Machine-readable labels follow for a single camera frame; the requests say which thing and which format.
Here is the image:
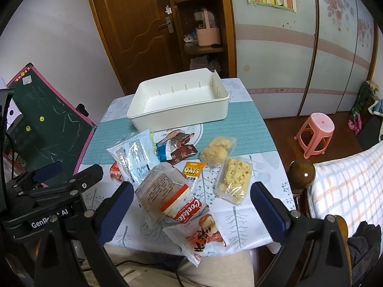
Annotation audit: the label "wooden corner shelf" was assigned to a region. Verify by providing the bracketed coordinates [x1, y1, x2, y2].
[170, 0, 237, 78]

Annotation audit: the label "brown bread cookies package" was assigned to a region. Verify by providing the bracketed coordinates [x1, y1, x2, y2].
[135, 163, 205, 226]

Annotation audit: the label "white plastic storage bin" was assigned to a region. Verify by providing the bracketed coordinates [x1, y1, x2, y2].
[127, 68, 230, 132]

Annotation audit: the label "clear bag yellow puffed snack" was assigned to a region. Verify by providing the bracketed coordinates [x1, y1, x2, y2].
[215, 156, 253, 205]

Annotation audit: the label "clear white printed snack bag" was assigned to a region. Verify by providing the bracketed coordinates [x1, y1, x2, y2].
[107, 129, 160, 189]

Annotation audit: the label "dark clothing bundle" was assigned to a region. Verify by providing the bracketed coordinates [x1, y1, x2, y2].
[347, 221, 382, 286]

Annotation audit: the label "orange oats packet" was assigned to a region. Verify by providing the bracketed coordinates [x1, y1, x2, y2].
[182, 161, 206, 189]

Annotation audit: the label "pile of toys and clothes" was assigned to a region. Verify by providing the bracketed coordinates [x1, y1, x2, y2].
[349, 81, 382, 150]

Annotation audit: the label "pink plastic stool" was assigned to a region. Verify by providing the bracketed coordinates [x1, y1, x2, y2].
[294, 113, 335, 159]

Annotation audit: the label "brown wooden door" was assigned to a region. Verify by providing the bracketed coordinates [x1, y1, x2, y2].
[89, 0, 183, 95]

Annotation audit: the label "clear bag round rice cakes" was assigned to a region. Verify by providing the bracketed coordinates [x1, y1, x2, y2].
[199, 136, 236, 166]

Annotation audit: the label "round white decorated plate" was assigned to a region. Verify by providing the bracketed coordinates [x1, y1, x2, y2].
[153, 124, 204, 145]

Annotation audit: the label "round wooden bedpost knob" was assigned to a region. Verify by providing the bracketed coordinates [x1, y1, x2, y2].
[287, 159, 316, 195]

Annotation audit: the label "dark brown snack packet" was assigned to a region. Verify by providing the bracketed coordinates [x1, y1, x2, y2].
[168, 144, 197, 165]

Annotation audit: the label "blue snowflake snack packet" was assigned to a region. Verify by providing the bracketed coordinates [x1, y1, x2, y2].
[157, 140, 177, 162]

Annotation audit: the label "white red snack packet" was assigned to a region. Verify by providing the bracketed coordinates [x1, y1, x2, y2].
[163, 207, 229, 267]

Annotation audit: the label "black cable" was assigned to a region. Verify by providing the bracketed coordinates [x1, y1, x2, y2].
[80, 258, 186, 287]

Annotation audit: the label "checkered plaid blanket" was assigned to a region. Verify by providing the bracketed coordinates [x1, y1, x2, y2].
[307, 143, 383, 235]

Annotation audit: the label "small red snack packet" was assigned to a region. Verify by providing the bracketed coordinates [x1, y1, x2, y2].
[109, 161, 123, 182]

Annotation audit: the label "pink handled basket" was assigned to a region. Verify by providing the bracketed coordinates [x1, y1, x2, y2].
[195, 8, 221, 47]

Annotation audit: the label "sliding wardrobe floral doors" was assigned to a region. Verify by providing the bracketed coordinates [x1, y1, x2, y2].
[232, 0, 375, 119]

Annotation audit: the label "green chalkboard pink frame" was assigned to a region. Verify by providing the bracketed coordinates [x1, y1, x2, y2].
[5, 63, 97, 186]

